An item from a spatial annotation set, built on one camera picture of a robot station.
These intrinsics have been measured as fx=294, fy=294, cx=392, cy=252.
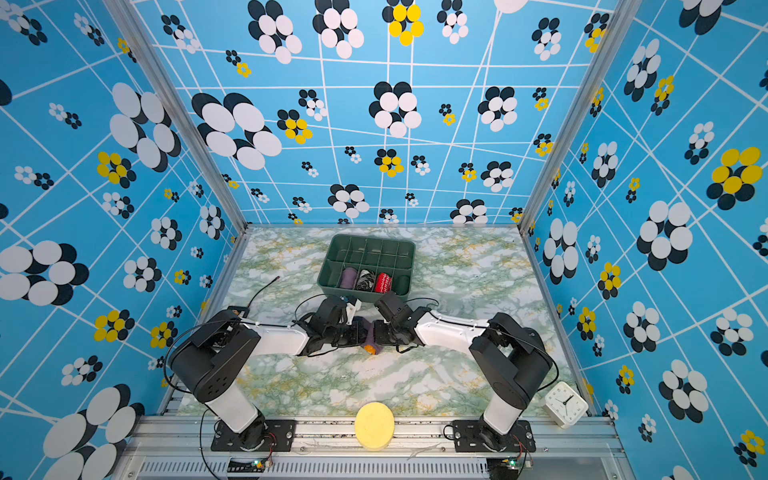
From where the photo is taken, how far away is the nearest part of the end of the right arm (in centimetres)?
66

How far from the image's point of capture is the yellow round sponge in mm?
727

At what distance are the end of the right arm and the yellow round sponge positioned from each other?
17 cm
